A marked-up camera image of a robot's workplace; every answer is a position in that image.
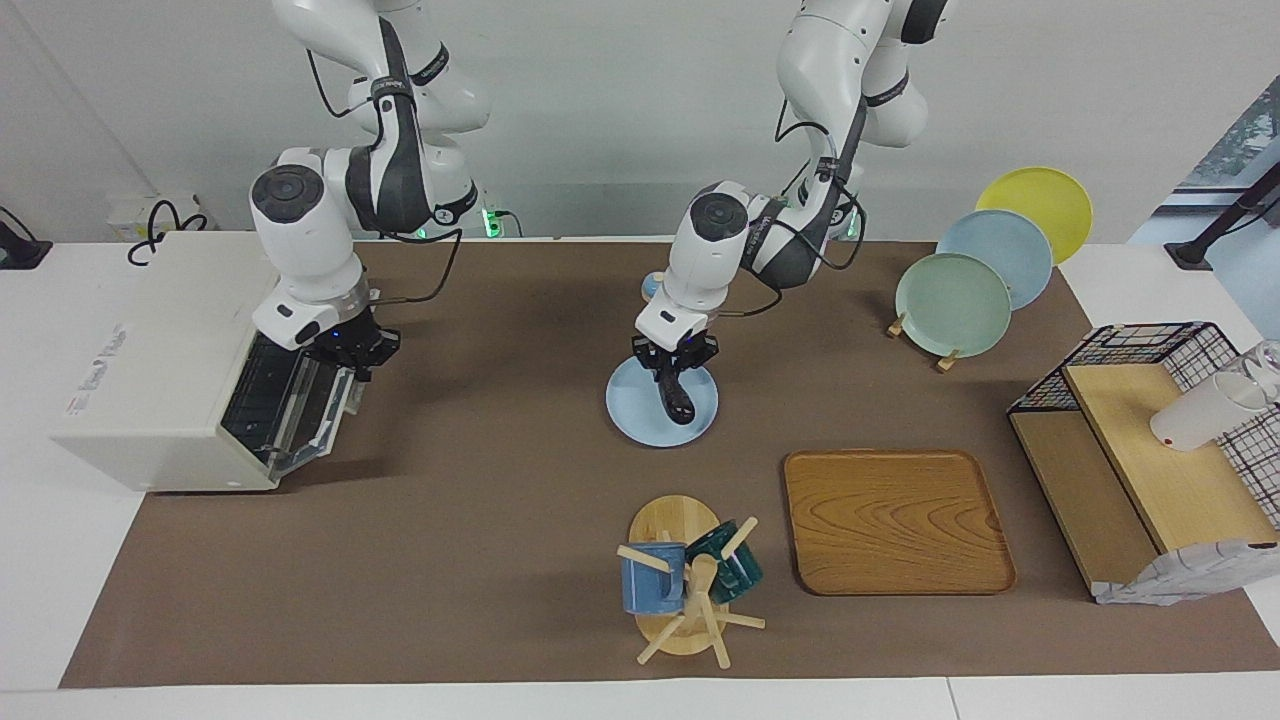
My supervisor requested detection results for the small light blue plate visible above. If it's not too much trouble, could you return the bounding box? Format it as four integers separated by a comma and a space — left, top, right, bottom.
605, 356, 720, 449

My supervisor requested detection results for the cream toaster oven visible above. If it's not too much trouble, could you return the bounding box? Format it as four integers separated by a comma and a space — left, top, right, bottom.
50, 231, 363, 494

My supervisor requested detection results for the wooden mug tree stand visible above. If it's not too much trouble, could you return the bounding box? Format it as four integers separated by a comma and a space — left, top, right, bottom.
616, 493, 768, 670

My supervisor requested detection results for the dark green mug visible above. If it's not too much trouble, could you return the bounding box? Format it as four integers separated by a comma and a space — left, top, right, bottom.
684, 519, 765, 606

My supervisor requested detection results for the brown table mat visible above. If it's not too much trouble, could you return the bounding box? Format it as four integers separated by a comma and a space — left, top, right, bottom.
59, 239, 1280, 690

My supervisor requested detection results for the blue mug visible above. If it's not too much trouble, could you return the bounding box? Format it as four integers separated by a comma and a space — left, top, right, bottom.
620, 542, 689, 616

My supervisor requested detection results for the wooden plate rack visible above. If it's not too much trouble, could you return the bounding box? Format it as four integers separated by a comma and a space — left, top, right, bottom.
886, 311, 967, 374

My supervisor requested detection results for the pale green plate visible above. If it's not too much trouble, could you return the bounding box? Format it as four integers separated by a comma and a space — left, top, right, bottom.
894, 252, 1014, 359

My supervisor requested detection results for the wooden serving tray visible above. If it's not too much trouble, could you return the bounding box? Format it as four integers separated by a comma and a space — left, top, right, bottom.
782, 448, 1018, 598

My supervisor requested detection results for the large light blue plate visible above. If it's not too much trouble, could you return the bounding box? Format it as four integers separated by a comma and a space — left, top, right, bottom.
935, 208, 1055, 312

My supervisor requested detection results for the black clamp base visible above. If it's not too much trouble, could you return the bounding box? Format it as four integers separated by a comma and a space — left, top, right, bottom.
0, 206, 54, 272

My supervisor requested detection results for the yellow plate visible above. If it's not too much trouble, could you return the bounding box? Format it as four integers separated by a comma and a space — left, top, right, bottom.
975, 165, 1095, 267

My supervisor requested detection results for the white paper cup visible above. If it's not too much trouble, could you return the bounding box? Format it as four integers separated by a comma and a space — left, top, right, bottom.
1149, 371, 1270, 454

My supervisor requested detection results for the black metal stand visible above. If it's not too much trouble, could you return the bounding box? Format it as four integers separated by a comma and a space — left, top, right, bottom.
1164, 159, 1280, 270

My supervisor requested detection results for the marble patterned cloth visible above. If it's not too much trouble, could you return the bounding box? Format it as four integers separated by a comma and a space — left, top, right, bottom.
1092, 537, 1280, 608

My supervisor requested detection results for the clear glass cup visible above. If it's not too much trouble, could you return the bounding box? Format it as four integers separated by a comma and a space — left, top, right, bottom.
1239, 339, 1280, 407

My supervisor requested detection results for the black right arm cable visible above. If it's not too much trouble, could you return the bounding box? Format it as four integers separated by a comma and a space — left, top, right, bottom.
304, 44, 467, 307

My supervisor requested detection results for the black coiled cable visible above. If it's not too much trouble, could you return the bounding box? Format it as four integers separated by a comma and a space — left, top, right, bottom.
126, 199, 209, 268

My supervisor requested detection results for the wooden shelf with wire basket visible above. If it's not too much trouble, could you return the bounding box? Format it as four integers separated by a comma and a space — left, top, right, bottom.
1007, 321, 1280, 607

